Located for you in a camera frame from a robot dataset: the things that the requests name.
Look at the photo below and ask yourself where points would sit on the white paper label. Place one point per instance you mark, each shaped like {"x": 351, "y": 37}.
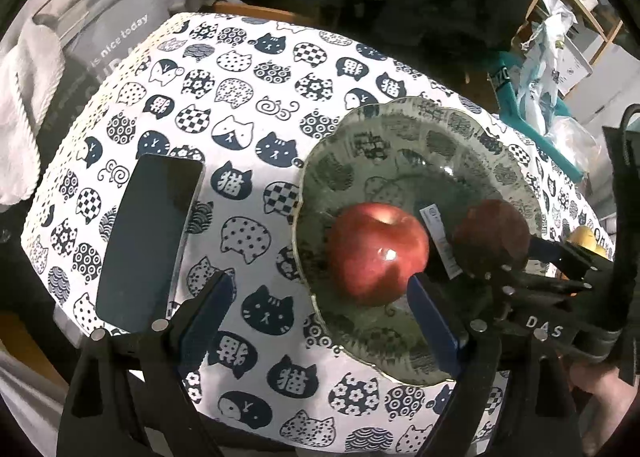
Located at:
{"x": 440, "y": 242}

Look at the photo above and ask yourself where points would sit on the green patterned plate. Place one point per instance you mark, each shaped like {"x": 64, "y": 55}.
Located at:
{"x": 360, "y": 177}

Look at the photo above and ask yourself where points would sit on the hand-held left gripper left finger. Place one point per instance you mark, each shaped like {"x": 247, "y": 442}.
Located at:
{"x": 212, "y": 312}

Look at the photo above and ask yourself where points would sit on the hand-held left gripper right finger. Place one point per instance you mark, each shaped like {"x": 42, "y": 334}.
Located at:
{"x": 432, "y": 327}

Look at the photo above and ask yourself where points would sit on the yellow apple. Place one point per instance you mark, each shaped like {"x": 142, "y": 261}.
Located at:
{"x": 582, "y": 237}

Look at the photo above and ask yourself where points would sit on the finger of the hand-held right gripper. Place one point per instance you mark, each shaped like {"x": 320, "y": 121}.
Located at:
{"x": 547, "y": 249}
{"x": 520, "y": 282}

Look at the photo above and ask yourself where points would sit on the wooden shelf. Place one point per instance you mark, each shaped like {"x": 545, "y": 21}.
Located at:
{"x": 600, "y": 2}

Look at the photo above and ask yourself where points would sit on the person's right hand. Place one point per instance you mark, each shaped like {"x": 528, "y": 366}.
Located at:
{"x": 600, "y": 384}

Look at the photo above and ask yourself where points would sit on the black smartphone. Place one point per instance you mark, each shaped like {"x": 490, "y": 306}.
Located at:
{"x": 145, "y": 237}

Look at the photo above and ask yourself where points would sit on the cat print tablecloth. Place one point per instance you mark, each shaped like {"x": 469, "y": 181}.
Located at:
{"x": 250, "y": 102}

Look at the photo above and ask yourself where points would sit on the white towel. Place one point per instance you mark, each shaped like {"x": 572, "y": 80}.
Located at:
{"x": 25, "y": 127}

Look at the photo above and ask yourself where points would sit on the teal plastic basket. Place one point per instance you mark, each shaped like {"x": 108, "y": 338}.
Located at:
{"x": 510, "y": 92}

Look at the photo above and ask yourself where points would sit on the wooden box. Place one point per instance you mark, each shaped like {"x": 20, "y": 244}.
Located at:
{"x": 265, "y": 14}

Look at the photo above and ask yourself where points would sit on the dark red apple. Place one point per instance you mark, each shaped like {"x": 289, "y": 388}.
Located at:
{"x": 492, "y": 232}

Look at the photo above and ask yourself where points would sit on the printed plastic bag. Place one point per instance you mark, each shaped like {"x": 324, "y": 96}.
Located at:
{"x": 545, "y": 62}

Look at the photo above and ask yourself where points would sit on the white box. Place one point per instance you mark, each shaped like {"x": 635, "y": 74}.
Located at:
{"x": 575, "y": 64}

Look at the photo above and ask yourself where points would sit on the clear plastic bag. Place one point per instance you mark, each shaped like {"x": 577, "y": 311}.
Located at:
{"x": 575, "y": 142}

